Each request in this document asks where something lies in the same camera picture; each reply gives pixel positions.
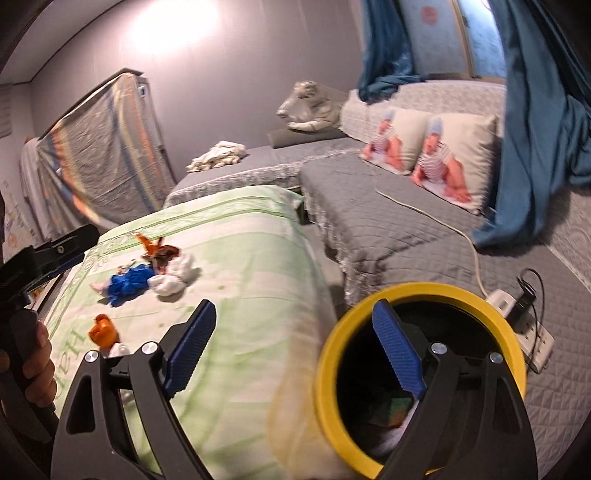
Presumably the grey hanging cloth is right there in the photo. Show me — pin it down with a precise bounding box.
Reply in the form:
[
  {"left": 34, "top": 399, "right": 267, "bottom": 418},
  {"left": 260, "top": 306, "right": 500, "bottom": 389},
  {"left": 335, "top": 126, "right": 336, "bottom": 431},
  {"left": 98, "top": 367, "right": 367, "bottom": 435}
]
[{"left": 19, "top": 138, "right": 51, "bottom": 241}]

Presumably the grey bolster cushion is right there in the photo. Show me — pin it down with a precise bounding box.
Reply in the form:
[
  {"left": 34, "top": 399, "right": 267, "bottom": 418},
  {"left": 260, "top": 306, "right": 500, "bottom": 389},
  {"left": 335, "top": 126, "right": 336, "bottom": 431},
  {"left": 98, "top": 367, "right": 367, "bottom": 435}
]
[{"left": 270, "top": 127, "right": 347, "bottom": 148}]

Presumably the cartoon print mat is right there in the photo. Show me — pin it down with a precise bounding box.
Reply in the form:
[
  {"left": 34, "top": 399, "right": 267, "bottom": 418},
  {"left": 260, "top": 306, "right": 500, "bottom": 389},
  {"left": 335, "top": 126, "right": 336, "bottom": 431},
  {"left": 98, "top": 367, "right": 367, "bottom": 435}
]
[{"left": 0, "top": 178, "right": 44, "bottom": 252}]

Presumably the white power strip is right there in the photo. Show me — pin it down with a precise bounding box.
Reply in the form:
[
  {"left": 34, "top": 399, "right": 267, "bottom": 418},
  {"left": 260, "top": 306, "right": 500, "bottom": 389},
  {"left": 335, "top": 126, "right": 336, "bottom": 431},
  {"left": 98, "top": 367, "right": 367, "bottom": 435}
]
[{"left": 487, "top": 288, "right": 555, "bottom": 374}]

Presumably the orange plastic bag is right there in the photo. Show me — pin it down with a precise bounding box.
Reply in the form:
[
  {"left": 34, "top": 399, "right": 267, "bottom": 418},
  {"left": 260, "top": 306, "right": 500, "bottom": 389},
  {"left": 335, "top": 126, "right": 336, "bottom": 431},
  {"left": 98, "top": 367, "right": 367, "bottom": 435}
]
[
  {"left": 134, "top": 233, "right": 182, "bottom": 271},
  {"left": 89, "top": 315, "right": 116, "bottom": 347}
]

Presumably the white cable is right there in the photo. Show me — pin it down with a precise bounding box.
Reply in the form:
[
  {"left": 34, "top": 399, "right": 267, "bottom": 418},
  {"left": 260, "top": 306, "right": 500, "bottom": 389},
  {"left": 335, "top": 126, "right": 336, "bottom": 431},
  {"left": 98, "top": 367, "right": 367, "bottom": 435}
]
[{"left": 373, "top": 173, "right": 485, "bottom": 296}]

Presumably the black charger with cable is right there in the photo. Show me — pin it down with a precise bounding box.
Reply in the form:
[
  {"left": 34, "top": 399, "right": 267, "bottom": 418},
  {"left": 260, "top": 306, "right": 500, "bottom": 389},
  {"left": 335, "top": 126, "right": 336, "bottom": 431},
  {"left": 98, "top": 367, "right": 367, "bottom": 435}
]
[{"left": 505, "top": 270, "right": 546, "bottom": 365}]

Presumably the yellow rimmed waste bin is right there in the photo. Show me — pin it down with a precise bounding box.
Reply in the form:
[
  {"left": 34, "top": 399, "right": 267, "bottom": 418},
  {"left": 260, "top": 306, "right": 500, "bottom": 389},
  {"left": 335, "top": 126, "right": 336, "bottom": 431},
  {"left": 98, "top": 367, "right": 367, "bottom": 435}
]
[{"left": 270, "top": 282, "right": 528, "bottom": 480}]

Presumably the light grey lace sofa cover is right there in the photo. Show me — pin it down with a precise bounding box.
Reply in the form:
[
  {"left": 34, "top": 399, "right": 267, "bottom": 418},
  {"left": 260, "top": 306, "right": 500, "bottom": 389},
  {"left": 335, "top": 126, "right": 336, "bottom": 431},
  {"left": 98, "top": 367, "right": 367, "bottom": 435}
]
[{"left": 341, "top": 79, "right": 509, "bottom": 139}]

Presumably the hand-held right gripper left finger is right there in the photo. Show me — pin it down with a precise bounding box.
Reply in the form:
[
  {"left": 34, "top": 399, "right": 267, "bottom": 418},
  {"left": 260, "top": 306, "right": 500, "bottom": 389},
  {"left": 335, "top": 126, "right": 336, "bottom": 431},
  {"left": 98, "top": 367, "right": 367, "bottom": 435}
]
[{"left": 51, "top": 299, "right": 218, "bottom": 480}]

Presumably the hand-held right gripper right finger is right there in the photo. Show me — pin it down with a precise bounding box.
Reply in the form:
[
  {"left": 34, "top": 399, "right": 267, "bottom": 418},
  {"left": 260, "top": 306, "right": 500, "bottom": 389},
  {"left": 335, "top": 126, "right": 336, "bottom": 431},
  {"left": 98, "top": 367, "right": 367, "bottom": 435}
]
[{"left": 372, "top": 299, "right": 539, "bottom": 480}]

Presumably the person's left hand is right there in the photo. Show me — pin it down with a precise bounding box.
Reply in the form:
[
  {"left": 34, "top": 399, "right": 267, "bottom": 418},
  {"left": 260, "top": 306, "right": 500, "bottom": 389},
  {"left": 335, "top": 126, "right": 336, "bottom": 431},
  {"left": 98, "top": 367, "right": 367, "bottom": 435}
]
[{"left": 21, "top": 318, "right": 58, "bottom": 409}]

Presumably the white tiger plush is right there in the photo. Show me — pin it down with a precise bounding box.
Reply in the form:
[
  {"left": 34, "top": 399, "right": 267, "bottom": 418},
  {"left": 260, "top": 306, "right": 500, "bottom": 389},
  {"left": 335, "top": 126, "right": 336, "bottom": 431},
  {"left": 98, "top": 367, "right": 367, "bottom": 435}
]
[{"left": 276, "top": 80, "right": 345, "bottom": 131}]

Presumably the blue plastic bag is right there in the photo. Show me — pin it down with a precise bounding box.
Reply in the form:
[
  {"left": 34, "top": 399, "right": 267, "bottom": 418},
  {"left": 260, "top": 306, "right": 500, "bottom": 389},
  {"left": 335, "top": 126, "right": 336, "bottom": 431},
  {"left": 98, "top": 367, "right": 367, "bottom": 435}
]
[{"left": 107, "top": 265, "right": 155, "bottom": 306}]

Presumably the blue curtain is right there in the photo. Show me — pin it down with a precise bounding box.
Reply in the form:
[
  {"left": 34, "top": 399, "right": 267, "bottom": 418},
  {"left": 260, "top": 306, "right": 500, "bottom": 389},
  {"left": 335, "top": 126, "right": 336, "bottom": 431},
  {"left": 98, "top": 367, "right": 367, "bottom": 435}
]
[
  {"left": 359, "top": 0, "right": 430, "bottom": 102},
  {"left": 471, "top": 0, "right": 591, "bottom": 247}
]

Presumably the white pink plastic wrapper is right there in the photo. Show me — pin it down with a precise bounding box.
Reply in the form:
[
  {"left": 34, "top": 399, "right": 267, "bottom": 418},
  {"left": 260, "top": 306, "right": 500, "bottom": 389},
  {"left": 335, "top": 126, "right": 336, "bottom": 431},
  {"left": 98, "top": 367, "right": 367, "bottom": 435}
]
[{"left": 90, "top": 263, "right": 137, "bottom": 295}]

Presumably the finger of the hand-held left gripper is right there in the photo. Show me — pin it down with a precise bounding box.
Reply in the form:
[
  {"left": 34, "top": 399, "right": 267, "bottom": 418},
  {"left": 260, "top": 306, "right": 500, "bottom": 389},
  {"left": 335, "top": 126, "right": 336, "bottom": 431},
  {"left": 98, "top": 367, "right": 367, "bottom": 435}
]
[{"left": 28, "top": 224, "right": 100, "bottom": 296}]

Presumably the baby print pillow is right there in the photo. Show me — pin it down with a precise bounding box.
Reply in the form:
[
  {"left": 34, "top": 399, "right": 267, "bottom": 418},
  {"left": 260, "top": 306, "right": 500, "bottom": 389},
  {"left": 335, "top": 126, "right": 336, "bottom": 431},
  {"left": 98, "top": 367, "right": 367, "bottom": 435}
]
[
  {"left": 411, "top": 113, "right": 499, "bottom": 215},
  {"left": 360, "top": 108, "right": 430, "bottom": 176}
]

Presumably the striped bed sheet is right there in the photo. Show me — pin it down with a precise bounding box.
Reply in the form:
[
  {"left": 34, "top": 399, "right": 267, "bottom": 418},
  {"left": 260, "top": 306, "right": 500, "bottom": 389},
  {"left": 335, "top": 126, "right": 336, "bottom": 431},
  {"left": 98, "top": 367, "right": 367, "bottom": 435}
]
[{"left": 34, "top": 69, "right": 176, "bottom": 232}]

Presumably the cream clothes pile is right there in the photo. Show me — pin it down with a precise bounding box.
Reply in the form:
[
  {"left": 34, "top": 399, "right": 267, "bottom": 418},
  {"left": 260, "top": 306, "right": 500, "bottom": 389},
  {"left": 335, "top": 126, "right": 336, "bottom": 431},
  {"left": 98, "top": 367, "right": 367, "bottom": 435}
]
[{"left": 186, "top": 140, "right": 247, "bottom": 173}]

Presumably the grey quilted sofa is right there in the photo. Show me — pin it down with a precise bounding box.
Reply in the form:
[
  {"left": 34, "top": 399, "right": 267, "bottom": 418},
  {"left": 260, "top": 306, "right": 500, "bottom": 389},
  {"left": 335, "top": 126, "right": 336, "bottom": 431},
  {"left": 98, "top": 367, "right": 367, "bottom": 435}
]
[{"left": 164, "top": 78, "right": 591, "bottom": 480}]

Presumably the frosted glass window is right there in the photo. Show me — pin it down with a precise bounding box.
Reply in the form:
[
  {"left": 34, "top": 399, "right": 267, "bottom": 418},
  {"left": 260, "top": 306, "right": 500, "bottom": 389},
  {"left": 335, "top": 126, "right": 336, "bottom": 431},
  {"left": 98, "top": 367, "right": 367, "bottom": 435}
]
[{"left": 397, "top": 0, "right": 509, "bottom": 79}]

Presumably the white window blind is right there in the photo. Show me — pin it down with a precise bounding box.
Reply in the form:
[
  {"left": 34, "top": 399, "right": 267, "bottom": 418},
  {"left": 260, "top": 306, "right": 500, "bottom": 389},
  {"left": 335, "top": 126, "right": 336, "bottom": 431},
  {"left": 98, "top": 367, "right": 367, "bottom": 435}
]
[{"left": 0, "top": 85, "right": 14, "bottom": 137}]

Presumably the green floral blanket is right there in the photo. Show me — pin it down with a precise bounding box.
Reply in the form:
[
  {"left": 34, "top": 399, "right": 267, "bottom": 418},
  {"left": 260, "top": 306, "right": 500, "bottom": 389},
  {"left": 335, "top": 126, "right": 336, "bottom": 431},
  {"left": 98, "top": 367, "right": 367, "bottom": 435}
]
[{"left": 37, "top": 185, "right": 342, "bottom": 480}]

